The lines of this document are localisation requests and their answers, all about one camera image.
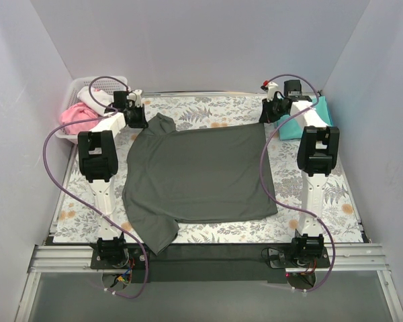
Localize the dark grey t-shirt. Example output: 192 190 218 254
122 114 277 254

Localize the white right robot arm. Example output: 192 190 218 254
259 78 340 274

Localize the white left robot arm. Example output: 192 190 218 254
77 87 148 268

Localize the folded teal t-shirt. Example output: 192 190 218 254
279 96 333 141

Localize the white plastic laundry basket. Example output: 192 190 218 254
55 76 128 144

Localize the white crumpled t-shirt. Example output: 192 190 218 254
77 86 114 116

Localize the pink crumpled t-shirt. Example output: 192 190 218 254
58 103 99 125

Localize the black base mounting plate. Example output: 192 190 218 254
89 244 331 285

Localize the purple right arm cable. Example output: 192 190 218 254
260 73 336 293

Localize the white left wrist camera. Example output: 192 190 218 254
128 89 144 108

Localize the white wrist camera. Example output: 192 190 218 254
261 80 279 102
128 89 144 108

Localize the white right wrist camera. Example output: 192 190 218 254
261 80 279 102

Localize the aluminium frame rail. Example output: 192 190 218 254
15 244 403 321

